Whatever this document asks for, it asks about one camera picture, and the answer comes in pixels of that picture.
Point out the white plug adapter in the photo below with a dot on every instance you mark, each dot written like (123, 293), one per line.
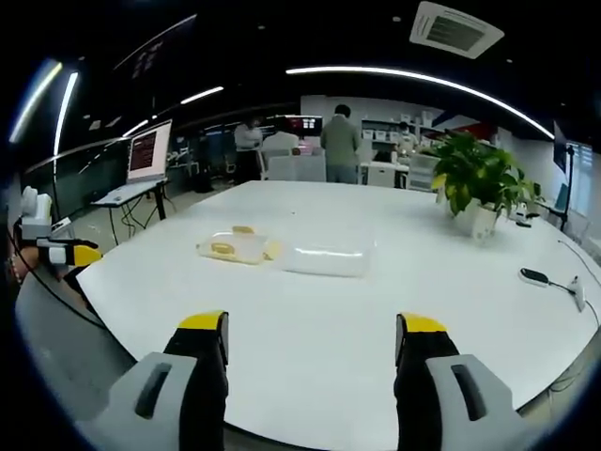
(578, 293)

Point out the white plant pot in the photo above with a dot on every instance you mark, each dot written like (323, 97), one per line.
(479, 223)

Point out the black oval device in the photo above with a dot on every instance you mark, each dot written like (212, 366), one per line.
(534, 276)

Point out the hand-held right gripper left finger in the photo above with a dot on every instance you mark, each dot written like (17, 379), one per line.
(188, 357)

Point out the short ceiling light strip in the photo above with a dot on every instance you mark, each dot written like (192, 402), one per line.
(202, 95)
(66, 110)

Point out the large white monitor screen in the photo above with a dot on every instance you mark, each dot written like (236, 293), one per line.
(148, 152)

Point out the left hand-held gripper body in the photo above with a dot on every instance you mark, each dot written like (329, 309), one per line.
(36, 213)

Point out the grey folding desk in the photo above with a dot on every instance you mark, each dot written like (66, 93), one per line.
(127, 195)

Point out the small white table device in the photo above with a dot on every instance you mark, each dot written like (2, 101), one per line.
(522, 217)

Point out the black tripod stand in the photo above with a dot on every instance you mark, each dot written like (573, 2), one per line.
(569, 183)

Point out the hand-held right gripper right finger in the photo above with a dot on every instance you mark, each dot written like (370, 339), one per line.
(432, 357)

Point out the person's left hand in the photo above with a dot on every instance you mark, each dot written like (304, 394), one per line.
(28, 263)

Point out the green potted plant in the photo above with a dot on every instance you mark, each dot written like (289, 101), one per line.
(474, 174)

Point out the ceiling air conditioner unit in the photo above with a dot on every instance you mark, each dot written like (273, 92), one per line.
(454, 29)

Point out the clear plastic bag yellow contents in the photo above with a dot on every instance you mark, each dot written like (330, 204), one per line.
(244, 251)

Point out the red background screen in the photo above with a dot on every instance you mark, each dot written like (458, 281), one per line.
(304, 124)

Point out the yellow plastic buckle part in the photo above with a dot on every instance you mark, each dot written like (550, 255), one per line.
(243, 229)
(220, 247)

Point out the long curved ceiling light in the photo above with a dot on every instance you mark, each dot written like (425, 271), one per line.
(422, 82)

